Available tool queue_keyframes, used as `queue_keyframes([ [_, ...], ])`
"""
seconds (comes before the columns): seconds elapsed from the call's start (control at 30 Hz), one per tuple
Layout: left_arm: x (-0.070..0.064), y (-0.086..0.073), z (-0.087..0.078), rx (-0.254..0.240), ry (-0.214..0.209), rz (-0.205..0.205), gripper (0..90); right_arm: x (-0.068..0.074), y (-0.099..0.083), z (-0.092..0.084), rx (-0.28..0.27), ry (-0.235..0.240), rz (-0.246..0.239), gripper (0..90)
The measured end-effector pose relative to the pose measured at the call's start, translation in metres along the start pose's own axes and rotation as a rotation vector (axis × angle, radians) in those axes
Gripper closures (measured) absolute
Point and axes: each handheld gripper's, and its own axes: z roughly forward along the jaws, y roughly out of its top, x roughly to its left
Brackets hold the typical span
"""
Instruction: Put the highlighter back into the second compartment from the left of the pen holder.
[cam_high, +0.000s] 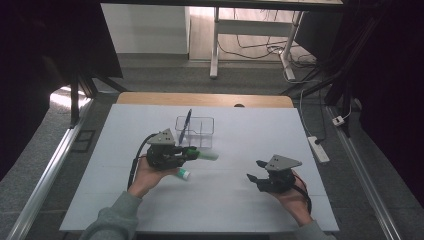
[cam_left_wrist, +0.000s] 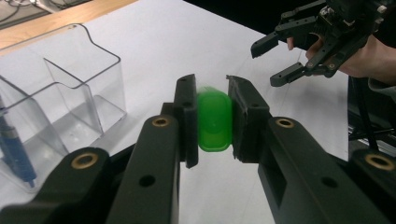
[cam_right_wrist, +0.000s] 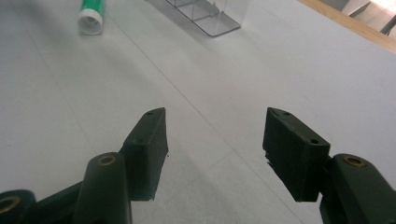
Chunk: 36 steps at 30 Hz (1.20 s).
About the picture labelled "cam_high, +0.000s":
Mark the black floor plate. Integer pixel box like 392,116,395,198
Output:
71,129,97,154

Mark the blue ballpoint pen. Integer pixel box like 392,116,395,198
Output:
178,108,193,146

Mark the white power strip cable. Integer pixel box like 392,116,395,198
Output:
298,87,313,138

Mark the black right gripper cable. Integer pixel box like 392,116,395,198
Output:
291,171,313,215

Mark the wooden table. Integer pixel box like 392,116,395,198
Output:
115,92,295,109

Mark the dark curtain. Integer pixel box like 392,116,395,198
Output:
343,0,424,209
0,0,124,183

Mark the green highlighter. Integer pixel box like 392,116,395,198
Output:
186,148,220,162

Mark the black metal stand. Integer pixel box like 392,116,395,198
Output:
280,64,355,108
68,71,128,129

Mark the white cabinet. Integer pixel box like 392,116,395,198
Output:
100,3,191,55

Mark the white metal desk frame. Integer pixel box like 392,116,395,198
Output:
209,6,306,82

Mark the person's right hand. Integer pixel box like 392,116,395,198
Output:
271,173,314,228

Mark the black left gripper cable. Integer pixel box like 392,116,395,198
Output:
126,132,158,192

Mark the white power strip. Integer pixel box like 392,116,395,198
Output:
307,135,331,164

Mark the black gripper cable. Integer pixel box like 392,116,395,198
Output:
291,171,313,215
126,132,158,192

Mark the aluminium rail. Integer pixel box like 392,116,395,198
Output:
6,99,95,240
325,105,405,240

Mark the white and green glue stick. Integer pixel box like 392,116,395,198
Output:
177,167,192,181

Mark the person's left hand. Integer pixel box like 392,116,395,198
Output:
127,154,181,199

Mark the tangle of floor cables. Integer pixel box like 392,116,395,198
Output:
218,8,318,69

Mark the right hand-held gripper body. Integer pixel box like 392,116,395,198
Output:
264,154,303,194

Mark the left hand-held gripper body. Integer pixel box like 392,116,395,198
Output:
145,128,188,172

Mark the clear plastic pen holder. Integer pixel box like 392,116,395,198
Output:
175,115,215,150

